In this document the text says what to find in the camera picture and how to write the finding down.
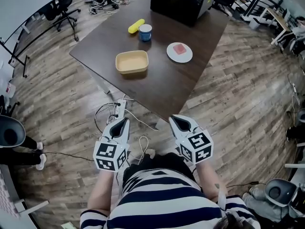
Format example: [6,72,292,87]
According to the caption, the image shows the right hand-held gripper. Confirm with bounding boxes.
[168,114,214,165]

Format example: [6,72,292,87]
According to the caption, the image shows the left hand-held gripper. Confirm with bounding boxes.
[93,117,131,173]

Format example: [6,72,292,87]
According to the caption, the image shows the yellow plastic container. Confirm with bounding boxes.
[115,50,149,75]

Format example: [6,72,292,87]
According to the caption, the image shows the person's right forearm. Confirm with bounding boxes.
[194,160,227,204]

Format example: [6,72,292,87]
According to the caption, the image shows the person's left forearm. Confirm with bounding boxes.
[87,168,120,215]

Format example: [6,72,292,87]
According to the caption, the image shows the white power strip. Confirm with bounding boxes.
[113,99,127,119]

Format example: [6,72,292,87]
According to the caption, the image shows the person's dark trousers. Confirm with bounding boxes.
[122,152,194,184]

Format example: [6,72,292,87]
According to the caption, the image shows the dark wooden table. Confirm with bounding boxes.
[69,0,231,124]

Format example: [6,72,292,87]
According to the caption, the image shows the grey table leg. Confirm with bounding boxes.
[94,74,111,95]

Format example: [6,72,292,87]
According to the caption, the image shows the white round plate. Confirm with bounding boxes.
[166,42,193,63]

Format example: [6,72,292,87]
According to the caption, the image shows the pink rectangular block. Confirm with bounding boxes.
[173,44,187,55]

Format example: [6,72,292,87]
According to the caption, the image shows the person's striped shirt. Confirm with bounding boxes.
[79,168,262,229]

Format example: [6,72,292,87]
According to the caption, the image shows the blue tub white lid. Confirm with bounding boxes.
[138,24,153,43]

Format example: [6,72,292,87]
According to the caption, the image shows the yellow cylinder toy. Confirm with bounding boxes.
[128,19,146,34]

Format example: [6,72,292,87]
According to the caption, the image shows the grey round device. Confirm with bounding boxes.
[264,178,297,208]
[0,115,26,149]

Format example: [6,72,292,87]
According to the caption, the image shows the large black box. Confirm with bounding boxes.
[150,0,220,28]

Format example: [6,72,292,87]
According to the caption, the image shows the white small bin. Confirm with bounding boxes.
[248,16,262,30]

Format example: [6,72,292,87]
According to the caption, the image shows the light wooden desk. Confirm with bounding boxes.
[259,7,293,45]

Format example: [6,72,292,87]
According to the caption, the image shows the white board on stand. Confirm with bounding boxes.
[0,0,57,78]

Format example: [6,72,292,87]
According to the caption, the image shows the white tangled cable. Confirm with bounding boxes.
[94,103,120,135]

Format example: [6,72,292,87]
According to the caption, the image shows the white looped cable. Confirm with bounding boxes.
[137,135,150,167]

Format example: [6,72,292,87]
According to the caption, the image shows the black floor cable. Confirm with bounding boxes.
[43,151,95,162]

